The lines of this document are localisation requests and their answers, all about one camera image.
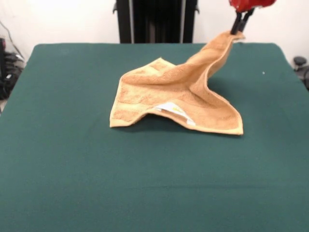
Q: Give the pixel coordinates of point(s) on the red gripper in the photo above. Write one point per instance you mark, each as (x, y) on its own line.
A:
(251, 3)

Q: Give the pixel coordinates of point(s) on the tan terry towel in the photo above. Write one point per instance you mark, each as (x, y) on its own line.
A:
(169, 82)

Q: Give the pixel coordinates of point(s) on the dark wheeled base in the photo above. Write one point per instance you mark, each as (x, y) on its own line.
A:
(301, 65)
(10, 70)

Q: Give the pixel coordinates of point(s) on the dark green table cloth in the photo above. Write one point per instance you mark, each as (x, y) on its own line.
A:
(72, 169)

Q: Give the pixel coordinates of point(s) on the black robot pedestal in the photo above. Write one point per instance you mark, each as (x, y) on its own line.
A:
(157, 21)

